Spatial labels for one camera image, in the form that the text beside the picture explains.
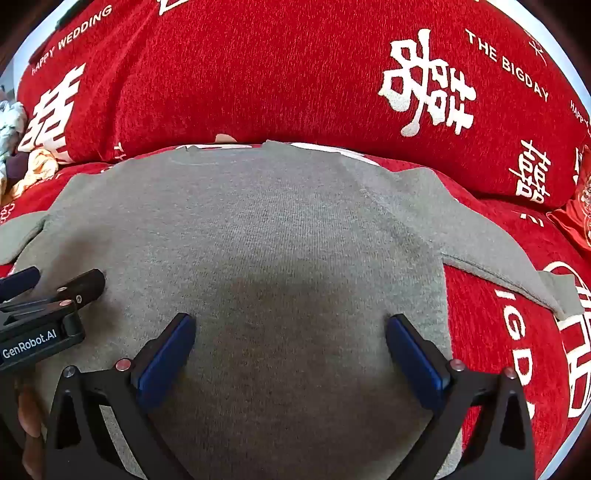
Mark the grey knit sweater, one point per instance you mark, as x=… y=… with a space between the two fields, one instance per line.
x=277 y=240

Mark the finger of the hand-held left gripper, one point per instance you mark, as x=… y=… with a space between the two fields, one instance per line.
x=78 y=286
x=18 y=280

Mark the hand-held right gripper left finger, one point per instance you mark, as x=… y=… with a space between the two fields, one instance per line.
x=167 y=357

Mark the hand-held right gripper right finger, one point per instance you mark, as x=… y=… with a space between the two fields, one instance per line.
x=415 y=357

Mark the orange cream cloth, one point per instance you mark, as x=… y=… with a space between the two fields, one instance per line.
x=39 y=168

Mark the small red printed cushion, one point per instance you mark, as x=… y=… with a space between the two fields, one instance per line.
x=575 y=212

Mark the person's left hand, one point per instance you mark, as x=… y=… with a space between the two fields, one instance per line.
x=31 y=424

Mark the red wedding sofa cover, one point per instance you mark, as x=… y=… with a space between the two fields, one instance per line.
x=277 y=69

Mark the dark purple cloth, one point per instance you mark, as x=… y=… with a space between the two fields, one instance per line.
x=16 y=167

